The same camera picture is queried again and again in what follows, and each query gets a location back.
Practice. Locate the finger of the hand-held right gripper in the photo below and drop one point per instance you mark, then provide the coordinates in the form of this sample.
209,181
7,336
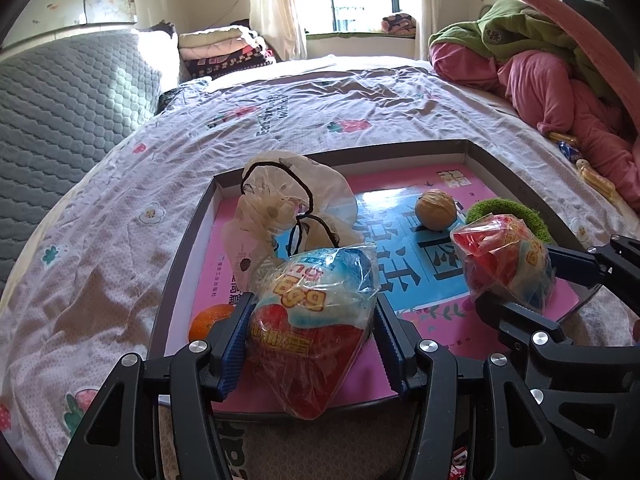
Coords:
580,265
515,317

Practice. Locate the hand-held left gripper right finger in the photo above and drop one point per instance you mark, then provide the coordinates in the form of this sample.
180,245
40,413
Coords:
390,355

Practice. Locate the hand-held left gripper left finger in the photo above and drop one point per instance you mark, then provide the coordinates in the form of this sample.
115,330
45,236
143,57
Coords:
235,355

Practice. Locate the orange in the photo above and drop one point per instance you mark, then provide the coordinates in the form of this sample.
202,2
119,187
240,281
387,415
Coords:
207,322

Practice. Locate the toy egg packet red top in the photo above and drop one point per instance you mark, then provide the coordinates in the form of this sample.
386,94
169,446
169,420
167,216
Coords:
500,260

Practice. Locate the toy egg packet blue top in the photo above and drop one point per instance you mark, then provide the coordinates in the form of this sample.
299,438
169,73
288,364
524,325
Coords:
310,320

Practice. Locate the grey cardboard tray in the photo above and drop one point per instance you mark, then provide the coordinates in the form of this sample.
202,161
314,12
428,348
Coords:
175,270

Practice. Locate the walnut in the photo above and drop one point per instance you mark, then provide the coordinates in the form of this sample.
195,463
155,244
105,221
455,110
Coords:
436,208

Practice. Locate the clear wrapped biscuit packet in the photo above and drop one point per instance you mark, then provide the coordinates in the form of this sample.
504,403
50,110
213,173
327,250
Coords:
597,180

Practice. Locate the pink and blue book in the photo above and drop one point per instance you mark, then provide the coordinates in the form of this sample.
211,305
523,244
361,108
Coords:
400,260

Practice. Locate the green fuzzy scrunchie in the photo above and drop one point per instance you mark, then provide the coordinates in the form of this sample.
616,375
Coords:
500,206

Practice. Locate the blue snack packet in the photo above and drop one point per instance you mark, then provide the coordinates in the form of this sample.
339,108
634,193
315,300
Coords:
570,151

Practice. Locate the yellow snack packet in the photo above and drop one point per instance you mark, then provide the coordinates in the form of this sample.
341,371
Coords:
562,138

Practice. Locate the dark chocolate snack packet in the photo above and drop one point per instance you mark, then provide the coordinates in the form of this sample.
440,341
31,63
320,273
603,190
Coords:
459,462

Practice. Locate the strawberry printed bedsheet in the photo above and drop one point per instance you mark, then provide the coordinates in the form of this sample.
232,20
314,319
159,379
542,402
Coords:
125,260

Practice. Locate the cream organza scrunchie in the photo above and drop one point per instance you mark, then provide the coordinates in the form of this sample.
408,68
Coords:
280,210

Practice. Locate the pink quilt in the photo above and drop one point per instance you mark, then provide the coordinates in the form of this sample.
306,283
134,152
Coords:
545,90

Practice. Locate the pink curved mat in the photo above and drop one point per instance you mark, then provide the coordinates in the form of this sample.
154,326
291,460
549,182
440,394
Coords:
590,30

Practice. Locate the green blanket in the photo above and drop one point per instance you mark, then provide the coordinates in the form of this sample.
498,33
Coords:
515,30

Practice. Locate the black television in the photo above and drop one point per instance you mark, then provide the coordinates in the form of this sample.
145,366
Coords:
582,2

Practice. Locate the dark patterned folded blanket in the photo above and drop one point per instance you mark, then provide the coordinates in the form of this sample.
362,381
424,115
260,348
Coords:
235,62

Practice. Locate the grey quilted headboard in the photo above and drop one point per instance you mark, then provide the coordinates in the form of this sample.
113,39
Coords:
60,110

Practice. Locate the patterned folded cloth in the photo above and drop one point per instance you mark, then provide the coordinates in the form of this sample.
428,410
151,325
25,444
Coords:
398,24

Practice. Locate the cream folded blanket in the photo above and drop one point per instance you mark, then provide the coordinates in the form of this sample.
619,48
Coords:
215,40

